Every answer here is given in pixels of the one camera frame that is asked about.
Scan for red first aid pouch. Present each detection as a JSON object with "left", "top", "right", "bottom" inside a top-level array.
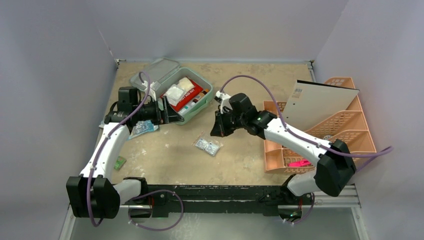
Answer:
[{"left": 171, "top": 78, "right": 204, "bottom": 112}]

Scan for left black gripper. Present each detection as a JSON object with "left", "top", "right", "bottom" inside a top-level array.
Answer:
[{"left": 132, "top": 96, "right": 183, "bottom": 126}]

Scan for brown bottle orange cap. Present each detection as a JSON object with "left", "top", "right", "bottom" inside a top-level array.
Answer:
[{"left": 192, "top": 89, "right": 209, "bottom": 103}]

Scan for blue white plastic bag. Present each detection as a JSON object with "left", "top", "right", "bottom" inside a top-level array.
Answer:
[{"left": 128, "top": 120, "right": 159, "bottom": 140}]

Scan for clear bag alcohol wipes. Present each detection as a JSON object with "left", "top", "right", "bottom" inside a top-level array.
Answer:
[{"left": 192, "top": 131, "right": 224, "bottom": 157}]

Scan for white gauze pad packet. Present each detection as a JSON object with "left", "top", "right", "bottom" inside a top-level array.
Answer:
[{"left": 164, "top": 84, "right": 186, "bottom": 106}]

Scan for pink marker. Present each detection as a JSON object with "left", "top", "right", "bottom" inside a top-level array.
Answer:
[{"left": 288, "top": 159, "right": 311, "bottom": 168}]

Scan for small green packet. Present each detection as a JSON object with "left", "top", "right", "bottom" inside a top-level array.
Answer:
[{"left": 113, "top": 156, "right": 127, "bottom": 171}]

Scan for white plastic bottle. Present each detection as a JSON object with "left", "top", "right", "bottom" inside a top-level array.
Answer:
[{"left": 178, "top": 101, "right": 196, "bottom": 116}]

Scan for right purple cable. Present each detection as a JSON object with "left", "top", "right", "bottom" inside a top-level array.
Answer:
[{"left": 219, "top": 74, "right": 394, "bottom": 226}]

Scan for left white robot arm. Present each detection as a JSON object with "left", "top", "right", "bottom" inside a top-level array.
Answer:
[{"left": 66, "top": 86, "right": 184, "bottom": 219}]

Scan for peach plastic organizer basket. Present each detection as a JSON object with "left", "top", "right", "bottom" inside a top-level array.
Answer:
[{"left": 263, "top": 77, "right": 376, "bottom": 155}]

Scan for black metal base frame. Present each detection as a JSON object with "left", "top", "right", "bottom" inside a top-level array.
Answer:
[{"left": 128, "top": 181, "right": 313, "bottom": 220}]

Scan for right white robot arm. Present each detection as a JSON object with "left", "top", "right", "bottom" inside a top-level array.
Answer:
[{"left": 210, "top": 91, "right": 356, "bottom": 204}]

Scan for beige gauze packet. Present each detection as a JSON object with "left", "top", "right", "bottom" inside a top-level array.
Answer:
[{"left": 177, "top": 77, "right": 195, "bottom": 93}]

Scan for mint green storage case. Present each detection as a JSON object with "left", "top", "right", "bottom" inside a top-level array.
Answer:
[{"left": 129, "top": 58, "right": 214, "bottom": 125}]

